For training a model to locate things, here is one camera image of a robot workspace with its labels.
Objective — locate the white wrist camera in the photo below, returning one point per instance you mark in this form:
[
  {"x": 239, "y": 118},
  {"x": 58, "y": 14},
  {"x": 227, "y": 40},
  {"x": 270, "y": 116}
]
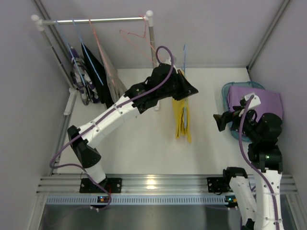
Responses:
[
  {"x": 250, "y": 101},
  {"x": 168, "y": 61}
]

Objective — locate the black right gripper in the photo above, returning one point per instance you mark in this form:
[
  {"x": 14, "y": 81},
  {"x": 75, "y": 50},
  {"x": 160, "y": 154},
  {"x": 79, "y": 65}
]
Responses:
[{"x": 229, "y": 118}]

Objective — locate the grey beige garment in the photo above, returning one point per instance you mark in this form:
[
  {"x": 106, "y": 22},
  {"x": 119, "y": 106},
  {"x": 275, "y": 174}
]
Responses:
[{"x": 119, "y": 90}]

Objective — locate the black garment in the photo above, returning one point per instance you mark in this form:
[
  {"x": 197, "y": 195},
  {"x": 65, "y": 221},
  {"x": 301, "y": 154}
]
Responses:
[{"x": 97, "y": 74}]

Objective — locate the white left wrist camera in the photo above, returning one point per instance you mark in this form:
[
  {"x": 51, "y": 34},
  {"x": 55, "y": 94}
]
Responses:
[{"x": 168, "y": 61}]

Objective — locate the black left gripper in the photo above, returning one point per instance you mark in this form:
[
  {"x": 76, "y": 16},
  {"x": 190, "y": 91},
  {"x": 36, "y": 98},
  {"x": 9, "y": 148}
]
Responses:
[{"x": 179, "y": 84}]

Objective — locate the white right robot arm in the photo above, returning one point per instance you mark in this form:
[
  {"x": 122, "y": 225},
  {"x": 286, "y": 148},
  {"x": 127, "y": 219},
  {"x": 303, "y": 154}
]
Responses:
[{"x": 260, "y": 210}]

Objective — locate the yellow garment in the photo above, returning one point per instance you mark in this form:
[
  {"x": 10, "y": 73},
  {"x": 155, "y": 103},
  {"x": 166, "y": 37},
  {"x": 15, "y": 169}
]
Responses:
[{"x": 182, "y": 119}]

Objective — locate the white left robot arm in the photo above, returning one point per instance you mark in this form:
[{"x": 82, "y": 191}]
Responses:
[{"x": 165, "y": 81}]

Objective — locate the aluminium mounting rail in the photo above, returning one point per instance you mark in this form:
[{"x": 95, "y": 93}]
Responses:
[{"x": 74, "y": 189}]

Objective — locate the purple trousers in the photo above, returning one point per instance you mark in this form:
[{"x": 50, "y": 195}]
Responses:
[{"x": 270, "y": 101}]

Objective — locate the white clothes rack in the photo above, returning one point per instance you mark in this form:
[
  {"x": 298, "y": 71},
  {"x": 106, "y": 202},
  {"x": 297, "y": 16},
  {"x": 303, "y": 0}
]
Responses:
[{"x": 74, "y": 103}]

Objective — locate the teal transparent plastic basin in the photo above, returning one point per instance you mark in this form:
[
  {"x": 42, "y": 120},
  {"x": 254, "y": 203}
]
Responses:
[{"x": 226, "y": 99}]

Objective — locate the purple white patterned garment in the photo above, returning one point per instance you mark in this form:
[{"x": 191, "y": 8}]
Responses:
[{"x": 91, "y": 94}]

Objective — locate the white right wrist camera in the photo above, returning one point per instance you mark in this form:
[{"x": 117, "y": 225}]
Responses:
[{"x": 250, "y": 101}]

